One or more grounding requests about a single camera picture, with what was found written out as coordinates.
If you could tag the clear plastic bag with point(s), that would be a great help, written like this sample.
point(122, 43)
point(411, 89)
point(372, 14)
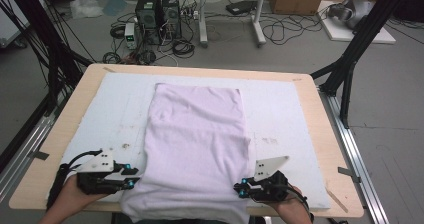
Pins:
point(86, 8)

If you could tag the black flat device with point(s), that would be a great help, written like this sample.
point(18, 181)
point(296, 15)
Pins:
point(240, 7)

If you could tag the aluminium rail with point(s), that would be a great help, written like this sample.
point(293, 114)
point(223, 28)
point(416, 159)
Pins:
point(26, 147)
point(353, 157)

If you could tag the white power supply box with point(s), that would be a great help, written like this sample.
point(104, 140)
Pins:
point(130, 35)

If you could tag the thin wooden stick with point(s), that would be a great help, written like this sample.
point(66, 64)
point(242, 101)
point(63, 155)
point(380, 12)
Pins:
point(336, 200)

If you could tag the person's right hand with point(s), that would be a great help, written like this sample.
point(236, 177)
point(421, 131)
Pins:
point(293, 205)

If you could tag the white desk leg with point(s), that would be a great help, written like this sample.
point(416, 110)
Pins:
point(202, 20)
point(258, 20)

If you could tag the grey tape piece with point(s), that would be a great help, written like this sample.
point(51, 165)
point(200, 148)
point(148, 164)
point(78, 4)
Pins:
point(39, 155)
point(349, 174)

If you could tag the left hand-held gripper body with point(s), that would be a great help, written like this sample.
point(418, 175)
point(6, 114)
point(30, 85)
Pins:
point(96, 179)

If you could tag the slim black computer tower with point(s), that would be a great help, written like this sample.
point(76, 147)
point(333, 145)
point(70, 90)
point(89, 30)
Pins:
point(171, 14)

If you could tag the grey helmet-like device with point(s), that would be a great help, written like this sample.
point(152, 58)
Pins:
point(356, 10)

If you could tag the large black computer tower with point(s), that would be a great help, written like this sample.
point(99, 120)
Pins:
point(148, 15)

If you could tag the person's left hand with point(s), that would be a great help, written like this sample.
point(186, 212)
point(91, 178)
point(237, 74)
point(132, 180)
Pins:
point(75, 197)

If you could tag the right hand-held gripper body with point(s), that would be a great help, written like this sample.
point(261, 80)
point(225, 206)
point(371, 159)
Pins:
point(270, 187)

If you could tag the white foam mat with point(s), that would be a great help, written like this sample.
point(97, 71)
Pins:
point(113, 104)

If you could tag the lilac printed towel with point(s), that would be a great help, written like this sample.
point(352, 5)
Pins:
point(196, 144)

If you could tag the white floor board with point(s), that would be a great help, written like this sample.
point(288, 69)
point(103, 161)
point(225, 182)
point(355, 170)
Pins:
point(340, 34)

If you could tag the teal floor sheet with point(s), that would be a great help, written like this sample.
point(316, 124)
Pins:
point(115, 4)

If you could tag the black metal frame stand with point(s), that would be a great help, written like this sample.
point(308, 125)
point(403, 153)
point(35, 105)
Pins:
point(363, 34)
point(40, 27)

